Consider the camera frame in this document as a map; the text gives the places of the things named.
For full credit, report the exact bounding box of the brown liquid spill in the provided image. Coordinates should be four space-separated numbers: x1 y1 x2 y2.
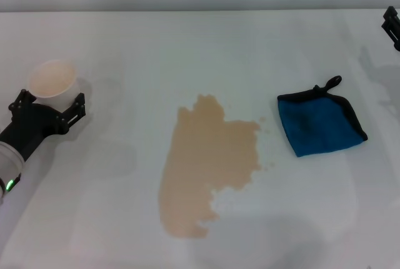
158 93 278 239

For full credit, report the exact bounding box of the white paper cup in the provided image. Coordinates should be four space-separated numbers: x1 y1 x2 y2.
27 59 81 116

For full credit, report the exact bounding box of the blue rag with black trim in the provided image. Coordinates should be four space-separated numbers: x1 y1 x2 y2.
277 75 369 158

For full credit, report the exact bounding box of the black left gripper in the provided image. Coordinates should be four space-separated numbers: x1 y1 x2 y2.
0 88 86 161

